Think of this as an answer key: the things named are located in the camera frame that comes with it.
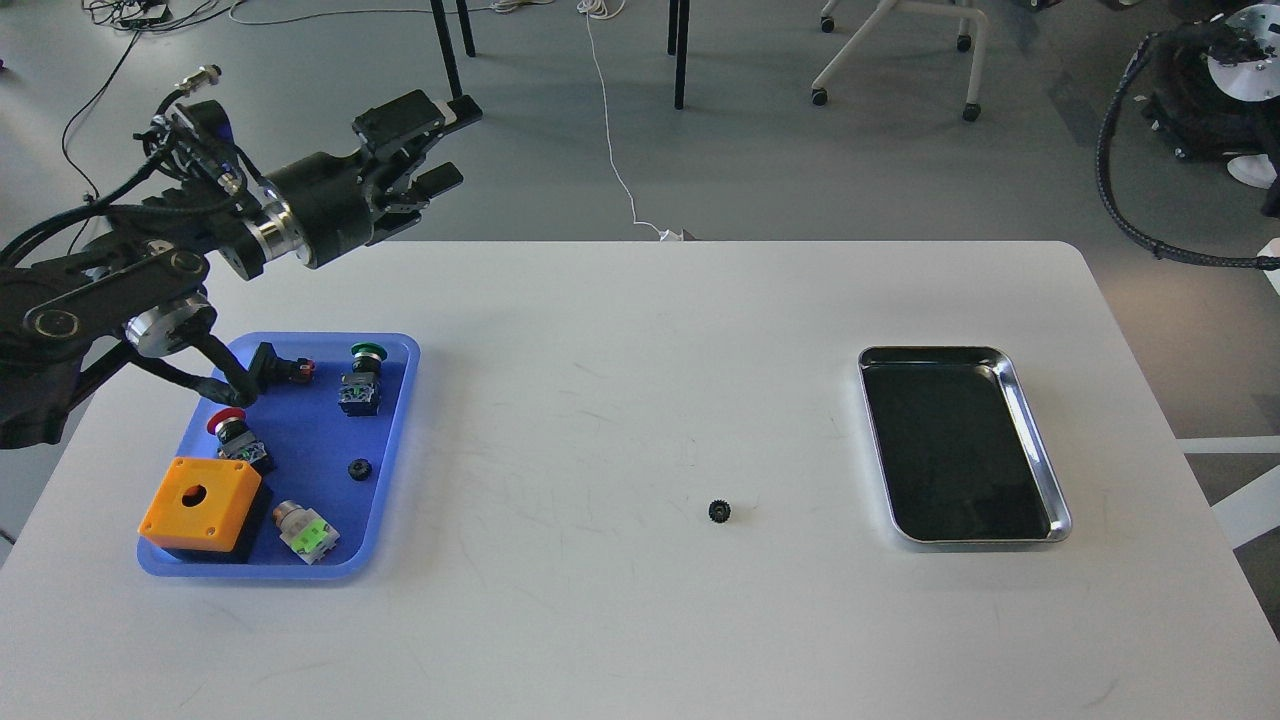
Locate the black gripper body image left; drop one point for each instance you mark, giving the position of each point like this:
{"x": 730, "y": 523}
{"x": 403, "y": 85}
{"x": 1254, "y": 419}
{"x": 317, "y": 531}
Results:
{"x": 336, "y": 204}

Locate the green illuminated push button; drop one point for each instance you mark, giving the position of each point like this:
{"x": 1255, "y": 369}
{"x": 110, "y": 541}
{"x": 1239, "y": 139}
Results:
{"x": 307, "y": 534}

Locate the blue plastic tray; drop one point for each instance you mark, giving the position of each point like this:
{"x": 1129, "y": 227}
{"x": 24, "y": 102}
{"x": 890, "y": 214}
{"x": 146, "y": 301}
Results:
{"x": 312, "y": 442}

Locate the black table leg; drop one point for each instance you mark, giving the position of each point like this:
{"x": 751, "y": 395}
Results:
{"x": 678, "y": 46}
{"x": 445, "y": 41}

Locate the black table leg right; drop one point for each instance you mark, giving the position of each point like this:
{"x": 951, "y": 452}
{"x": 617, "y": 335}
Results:
{"x": 678, "y": 46}

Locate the image-left gripper finger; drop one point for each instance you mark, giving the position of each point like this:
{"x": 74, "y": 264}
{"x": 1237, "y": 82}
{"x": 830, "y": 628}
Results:
{"x": 403, "y": 203}
{"x": 413, "y": 117}

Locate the red emergency push button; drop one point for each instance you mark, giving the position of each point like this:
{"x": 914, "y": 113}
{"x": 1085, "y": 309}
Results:
{"x": 236, "y": 441}

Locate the orange button enclosure box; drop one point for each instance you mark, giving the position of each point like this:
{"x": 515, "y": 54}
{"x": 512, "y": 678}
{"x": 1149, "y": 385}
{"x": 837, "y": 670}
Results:
{"x": 207, "y": 509}

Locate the green push button switch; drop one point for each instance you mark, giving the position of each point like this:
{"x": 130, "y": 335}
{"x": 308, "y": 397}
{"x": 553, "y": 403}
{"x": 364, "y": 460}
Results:
{"x": 360, "y": 388}

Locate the black table leg left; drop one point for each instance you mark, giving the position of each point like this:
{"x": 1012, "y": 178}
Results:
{"x": 445, "y": 41}

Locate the black selector switch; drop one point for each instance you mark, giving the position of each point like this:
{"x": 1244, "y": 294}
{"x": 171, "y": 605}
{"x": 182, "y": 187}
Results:
{"x": 268, "y": 369}

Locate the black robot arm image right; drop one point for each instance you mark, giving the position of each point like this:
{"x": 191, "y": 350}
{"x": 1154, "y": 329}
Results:
{"x": 1214, "y": 93}

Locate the small black gear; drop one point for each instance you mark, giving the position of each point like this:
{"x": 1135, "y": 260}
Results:
{"x": 719, "y": 511}
{"x": 359, "y": 469}

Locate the silver metal tray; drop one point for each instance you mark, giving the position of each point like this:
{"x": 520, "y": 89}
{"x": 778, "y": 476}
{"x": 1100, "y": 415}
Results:
{"x": 963, "y": 464}

